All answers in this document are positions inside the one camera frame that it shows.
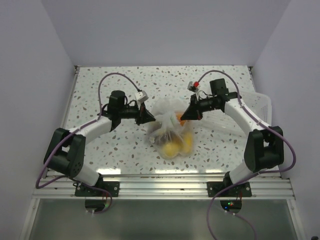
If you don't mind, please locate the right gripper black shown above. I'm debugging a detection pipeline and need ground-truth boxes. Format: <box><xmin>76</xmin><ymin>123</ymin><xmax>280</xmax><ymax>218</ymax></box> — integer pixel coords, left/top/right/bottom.
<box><xmin>181</xmin><ymin>93</ymin><xmax>216</xmax><ymax>121</ymax></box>

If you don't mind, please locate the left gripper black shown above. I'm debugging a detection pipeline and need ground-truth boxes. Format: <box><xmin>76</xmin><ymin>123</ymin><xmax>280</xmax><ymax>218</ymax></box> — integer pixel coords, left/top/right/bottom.
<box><xmin>118</xmin><ymin>100</ymin><xmax>155</xmax><ymax>126</ymax></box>

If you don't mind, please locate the orange fake pineapple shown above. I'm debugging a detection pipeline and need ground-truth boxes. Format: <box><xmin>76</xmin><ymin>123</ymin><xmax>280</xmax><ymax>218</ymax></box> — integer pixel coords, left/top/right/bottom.
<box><xmin>175</xmin><ymin>112</ymin><xmax>190</xmax><ymax>127</ymax></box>

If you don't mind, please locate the clear printed plastic bag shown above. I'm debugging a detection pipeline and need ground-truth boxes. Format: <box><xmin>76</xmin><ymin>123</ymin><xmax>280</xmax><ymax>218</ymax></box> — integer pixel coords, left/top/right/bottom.
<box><xmin>146</xmin><ymin>97</ymin><xmax>194</xmax><ymax>159</ymax></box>

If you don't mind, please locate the yellow fake pear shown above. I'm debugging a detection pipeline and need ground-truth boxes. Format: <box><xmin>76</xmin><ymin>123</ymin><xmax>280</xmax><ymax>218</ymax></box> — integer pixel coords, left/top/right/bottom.
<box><xmin>161</xmin><ymin>141</ymin><xmax>181</xmax><ymax>159</ymax></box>

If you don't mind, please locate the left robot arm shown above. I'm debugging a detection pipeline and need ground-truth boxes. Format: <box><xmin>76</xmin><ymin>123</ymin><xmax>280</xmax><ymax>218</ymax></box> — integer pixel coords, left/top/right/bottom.
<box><xmin>43</xmin><ymin>90</ymin><xmax>155</xmax><ymax>197</ymax></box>

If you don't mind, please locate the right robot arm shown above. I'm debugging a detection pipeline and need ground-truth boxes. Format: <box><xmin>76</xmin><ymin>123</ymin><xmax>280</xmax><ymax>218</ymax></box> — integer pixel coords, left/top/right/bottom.
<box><xmin>180</xmin><ymin>78</ymin><xmax>284</xmax><ymax>197</ymax></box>

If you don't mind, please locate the white plastic basket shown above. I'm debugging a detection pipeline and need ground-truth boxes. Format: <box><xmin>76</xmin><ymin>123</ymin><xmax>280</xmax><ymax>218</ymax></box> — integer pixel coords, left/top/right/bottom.
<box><xmin>199</xmin><ymin>90</ymin><xmax>273</xmax><ymax>135</ymax></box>

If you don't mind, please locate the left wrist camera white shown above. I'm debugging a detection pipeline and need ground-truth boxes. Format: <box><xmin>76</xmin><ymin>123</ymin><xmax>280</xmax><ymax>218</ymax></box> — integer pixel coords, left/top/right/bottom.
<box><xmin>134</xmin><ymin>90</ymin><xmax>149</xmax><ymax>104</ymax></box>

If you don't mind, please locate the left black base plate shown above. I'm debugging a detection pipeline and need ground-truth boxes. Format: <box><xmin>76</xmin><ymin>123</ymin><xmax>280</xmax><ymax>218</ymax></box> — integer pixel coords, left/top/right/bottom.
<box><xmin>72</xmin><ymin>177</ymin><xmax>120</xmax><ymax>197</ymax></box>

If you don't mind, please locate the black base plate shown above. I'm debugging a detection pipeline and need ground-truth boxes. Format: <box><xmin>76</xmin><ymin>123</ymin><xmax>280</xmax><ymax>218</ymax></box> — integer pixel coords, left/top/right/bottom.
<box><xmin>72</xmin><ymin>177</ymin><xmax>120</xmax><ymax>197</ymax></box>
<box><xmin>206</xmin><ymin>171</ymin><xmax>253</xmax><ymax>198</ymax></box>

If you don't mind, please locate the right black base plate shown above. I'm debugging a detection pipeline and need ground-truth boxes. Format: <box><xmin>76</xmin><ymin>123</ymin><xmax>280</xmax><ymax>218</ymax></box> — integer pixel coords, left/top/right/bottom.
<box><xmin>206</xmin><ymin>171</ymin><xmax>253</xmax><ymax>198</ymax></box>

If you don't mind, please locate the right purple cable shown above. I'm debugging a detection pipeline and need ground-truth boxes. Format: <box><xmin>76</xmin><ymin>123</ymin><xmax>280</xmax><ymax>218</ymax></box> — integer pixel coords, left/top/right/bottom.
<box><xmin>198</xmin><ymin>69</ymin><xmax>298</xmax><ymax>240</ymax></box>

